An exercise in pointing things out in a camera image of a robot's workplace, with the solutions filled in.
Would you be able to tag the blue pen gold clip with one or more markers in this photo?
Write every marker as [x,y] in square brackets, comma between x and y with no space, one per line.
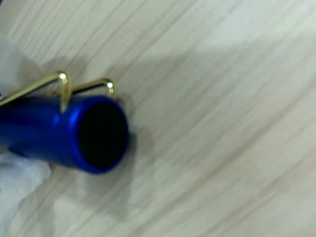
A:
[44,128]

